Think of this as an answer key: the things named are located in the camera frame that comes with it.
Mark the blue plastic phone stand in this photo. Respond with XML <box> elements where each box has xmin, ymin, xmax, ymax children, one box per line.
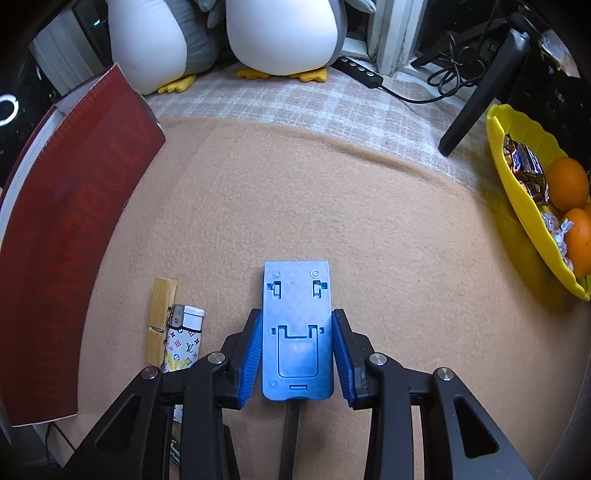
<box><xmin>261</xmin><ymin>260</ymin><xmax>335</xmax><ymax>401</ymax></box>

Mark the pile of brown chocolate candies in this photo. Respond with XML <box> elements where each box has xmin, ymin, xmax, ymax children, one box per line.
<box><xmin>501</xmin><ymin>134</ymin><xmax>551</xmax><ymax>205</ymax></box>

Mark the black inline cable remote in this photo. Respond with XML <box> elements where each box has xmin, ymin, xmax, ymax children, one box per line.
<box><xmin>333</xmin><ymin>55</ymin><xmax>385</xmax><ymax>88</ymax></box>

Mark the brown felt mat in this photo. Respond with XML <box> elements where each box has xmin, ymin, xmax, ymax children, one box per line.
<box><xmin>46</xmin><ymin>117</ymin><xmax>591</xmax><ymax>480</ymax></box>

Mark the orange fruit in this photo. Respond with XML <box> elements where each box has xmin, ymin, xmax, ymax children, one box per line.
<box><xmin>549</xmin><ymin>157</ymin><xmax>591</xmax><ymax>212</ymax></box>
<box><xmin>563</xmin><ymin>208</ymin><xmax>591</xmax><ymax>278</ymax></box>

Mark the pile of clear wrapped candies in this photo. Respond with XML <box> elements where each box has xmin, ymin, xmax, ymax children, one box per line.
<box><xmin>540</xmin><ymin>211</ymin><xmax>575</xmax><ymax>273</ymax></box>

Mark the yellow plastic fruit bowl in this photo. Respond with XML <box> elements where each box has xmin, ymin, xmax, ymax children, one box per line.
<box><xmin>486</xmin><ymin>104</ymin><xmax>591</xmax><ymax>302</ymax></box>

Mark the red cardboard box white inside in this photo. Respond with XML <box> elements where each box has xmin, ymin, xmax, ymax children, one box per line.
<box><xmin>0</xmin><ymin>64</ymin><xmax>167</xmax><ymax>428</ymax></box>

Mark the large penguin plush toy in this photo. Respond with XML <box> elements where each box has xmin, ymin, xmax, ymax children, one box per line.
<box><xmin>106</xmin><ymin>0</ymin><xmax>222</xmax><ymax>95</ymax></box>

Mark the white window frame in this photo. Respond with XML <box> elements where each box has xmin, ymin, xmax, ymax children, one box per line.
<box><xmin>344</xmin><ymin>0</ymin><xmax>439</xmax><ymax>79</ymax></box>

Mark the black ring light cable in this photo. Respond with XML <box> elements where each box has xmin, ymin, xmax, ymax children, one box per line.
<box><xmin>381</xmin><ymin>28</ymin><xmax>492</xmax><ymax>106</ymax></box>

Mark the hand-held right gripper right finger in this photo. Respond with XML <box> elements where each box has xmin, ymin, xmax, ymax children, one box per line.
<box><xmin>331</xmin><ymin>308</ymin><xmax>536</xmax><ymax>480</ymax></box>

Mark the small penguin plush toy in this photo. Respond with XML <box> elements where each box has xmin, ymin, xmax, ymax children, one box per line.
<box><xmin>205</xmin><ymin>0</ymin><xmax>377</xmax><ymax>84</ymax></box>

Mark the wooden clothespin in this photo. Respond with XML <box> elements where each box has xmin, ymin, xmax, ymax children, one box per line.
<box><xmin>145</xmin><ymin>277</ymin><xmax>178</xmax><ymax>365</ymax></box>

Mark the black stand leg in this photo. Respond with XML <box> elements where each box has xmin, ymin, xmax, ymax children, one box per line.
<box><xmin>410</xmin><ymin>11</ymin><xmax>532</xmax><ymax>158</ymax></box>

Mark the beige plaid cloth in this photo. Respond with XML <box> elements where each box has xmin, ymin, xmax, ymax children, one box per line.
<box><xmin>143</xmin><ymin>69</ymin><xmax>509</xmax><ymax>195</ymax></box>

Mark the black plastic bar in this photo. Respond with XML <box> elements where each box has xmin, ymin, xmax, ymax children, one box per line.
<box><xmin>278</xmin><ymin>399</ymin><xmax>301</xmax><ymax>480</ymax></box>

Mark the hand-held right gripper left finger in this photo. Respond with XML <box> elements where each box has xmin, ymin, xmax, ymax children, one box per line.
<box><xmin>65</xmin><ymin>308</ymin><xmax>264</xmax><ymax>480</ymax></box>

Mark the white patterned lighter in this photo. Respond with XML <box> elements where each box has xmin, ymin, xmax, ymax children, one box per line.
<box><xmin>159</xmin><ymin>305</ymin><xmax>205</xmax><ymax>423</ymax></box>

